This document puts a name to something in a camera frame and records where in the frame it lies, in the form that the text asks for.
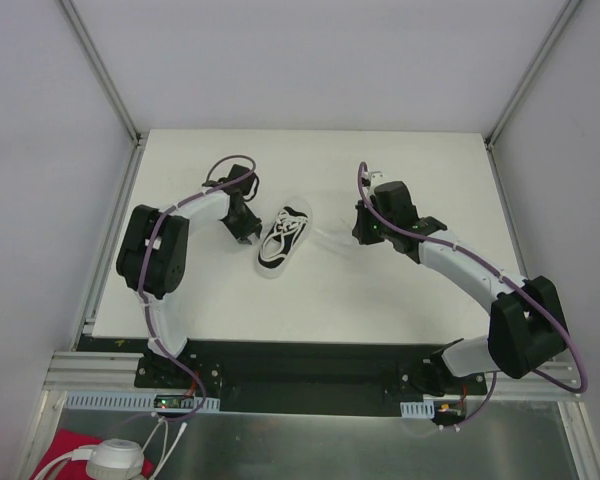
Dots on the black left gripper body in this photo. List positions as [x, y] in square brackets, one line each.
[247, 228]

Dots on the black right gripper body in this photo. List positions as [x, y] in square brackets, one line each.
[361, 228]

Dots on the black white canvas sneaker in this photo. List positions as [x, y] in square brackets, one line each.
[271, 265]

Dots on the white shoelace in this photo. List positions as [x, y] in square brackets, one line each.
[294, 227]

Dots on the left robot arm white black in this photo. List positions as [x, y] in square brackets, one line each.
[153, 254]

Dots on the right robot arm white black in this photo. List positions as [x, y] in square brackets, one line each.
[526, 323]

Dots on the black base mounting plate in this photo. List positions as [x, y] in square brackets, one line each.
[368, 401]

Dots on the white bottle cap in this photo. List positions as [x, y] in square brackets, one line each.
[115, 459]

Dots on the red cloth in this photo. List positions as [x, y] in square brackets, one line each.
[67, 456]

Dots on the left aluminium corner post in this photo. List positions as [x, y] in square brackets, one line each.
[97, 66]

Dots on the aluminium corner post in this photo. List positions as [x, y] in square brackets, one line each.
[546, 47]
[97, 66]

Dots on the left grey cable duct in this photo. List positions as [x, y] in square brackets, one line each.
[139, 402]

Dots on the grey cable duct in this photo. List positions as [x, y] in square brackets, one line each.
[139, 402]
[424, 409]

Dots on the right grey cable duct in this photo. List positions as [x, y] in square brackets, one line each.
[424, 409]

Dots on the aluminium frame rail front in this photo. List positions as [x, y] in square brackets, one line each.
[82, 371]

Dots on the right aluminium corner post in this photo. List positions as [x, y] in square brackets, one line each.
[546, 47]

